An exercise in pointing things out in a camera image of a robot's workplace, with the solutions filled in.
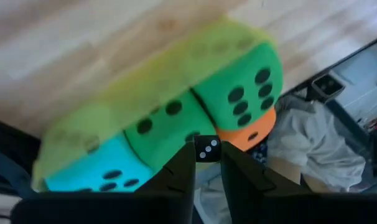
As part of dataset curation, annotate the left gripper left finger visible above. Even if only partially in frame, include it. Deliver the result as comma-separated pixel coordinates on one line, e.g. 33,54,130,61
134,141,197,224

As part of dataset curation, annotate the orange foam die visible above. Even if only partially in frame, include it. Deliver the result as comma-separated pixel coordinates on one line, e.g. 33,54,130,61
216,107,277,152

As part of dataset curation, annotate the teal foam die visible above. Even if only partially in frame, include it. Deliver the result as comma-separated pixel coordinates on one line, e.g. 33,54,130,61
45,132,155,194

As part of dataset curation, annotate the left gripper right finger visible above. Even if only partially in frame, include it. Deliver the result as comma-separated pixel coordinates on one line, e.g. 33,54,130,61
221,141,310,224

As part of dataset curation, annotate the grey cloth bundle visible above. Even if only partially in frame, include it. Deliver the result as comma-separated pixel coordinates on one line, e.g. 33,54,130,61
266,95,366,192

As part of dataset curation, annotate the green foam die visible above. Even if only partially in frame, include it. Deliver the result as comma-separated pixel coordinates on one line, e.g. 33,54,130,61
123,90,217,174
191,42,284,131

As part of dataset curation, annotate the yellow translucent plastic bin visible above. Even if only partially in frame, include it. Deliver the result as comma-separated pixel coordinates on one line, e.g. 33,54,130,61
31,15,284,192

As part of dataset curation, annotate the small black die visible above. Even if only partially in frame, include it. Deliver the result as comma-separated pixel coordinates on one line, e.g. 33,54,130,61
193,134,222,163

